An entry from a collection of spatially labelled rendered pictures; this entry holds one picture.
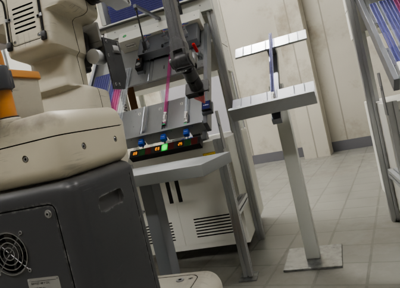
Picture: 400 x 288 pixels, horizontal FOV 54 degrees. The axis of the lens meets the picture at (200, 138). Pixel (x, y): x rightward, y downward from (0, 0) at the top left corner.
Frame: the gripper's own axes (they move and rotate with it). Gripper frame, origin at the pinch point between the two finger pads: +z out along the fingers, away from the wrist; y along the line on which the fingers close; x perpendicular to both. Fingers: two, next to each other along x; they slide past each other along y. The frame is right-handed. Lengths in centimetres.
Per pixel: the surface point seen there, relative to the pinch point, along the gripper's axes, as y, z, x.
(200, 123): 3.7, 5.6, 7.1
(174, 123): 16.9, 7.3, 2.1
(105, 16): 57, -9, -78
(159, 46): 25, 1, -49
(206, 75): 0.8, 6.0, -22.2
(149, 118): 30.1, 7.4, -4.7
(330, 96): -73, 253, -211
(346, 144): -79, 291, -165
